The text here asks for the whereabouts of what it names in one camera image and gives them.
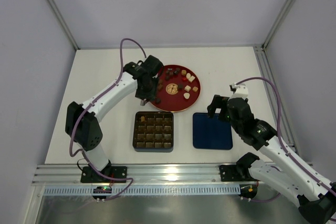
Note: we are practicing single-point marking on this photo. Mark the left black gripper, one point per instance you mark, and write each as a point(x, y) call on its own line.
point(145, 95)

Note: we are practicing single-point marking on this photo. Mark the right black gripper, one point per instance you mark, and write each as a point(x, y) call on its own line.
point(219, 104)

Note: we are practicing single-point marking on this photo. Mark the metal serving tongs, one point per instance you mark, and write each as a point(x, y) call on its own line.
point(143, 102)

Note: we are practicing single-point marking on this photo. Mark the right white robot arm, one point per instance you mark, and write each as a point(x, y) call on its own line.
point(311, 192)

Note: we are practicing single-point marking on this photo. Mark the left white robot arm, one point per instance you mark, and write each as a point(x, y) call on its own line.
point(83, 120)

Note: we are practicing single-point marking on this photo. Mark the white heart chocolate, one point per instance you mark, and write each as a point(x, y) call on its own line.
point(186, 95)

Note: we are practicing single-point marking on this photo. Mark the white pyramid chocolate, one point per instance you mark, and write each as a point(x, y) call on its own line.
point(187, 88)

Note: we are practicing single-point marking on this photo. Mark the white square chocolate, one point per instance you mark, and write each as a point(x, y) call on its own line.
point(191, 79)

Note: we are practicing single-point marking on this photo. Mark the blue chocolate box with tray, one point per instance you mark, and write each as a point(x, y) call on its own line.
point(156, 134)

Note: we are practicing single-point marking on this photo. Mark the blue box lid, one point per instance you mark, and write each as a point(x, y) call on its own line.
point(211, 133)

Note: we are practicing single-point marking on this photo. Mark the round red tray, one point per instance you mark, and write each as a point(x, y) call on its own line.
point(172, 99)

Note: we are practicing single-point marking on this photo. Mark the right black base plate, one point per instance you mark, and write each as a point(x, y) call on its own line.
point(234, 173)

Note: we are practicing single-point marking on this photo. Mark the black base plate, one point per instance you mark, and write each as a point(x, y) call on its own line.
point(111, 174)
point(234, 173)

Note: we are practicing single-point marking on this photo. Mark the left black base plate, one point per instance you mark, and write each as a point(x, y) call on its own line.
point(111, 174)

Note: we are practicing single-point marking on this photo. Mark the slotted cable duct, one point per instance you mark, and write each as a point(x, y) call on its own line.
point(143, 190)

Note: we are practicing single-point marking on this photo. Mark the aluminium front rail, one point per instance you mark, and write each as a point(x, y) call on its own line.
point(69, 174)

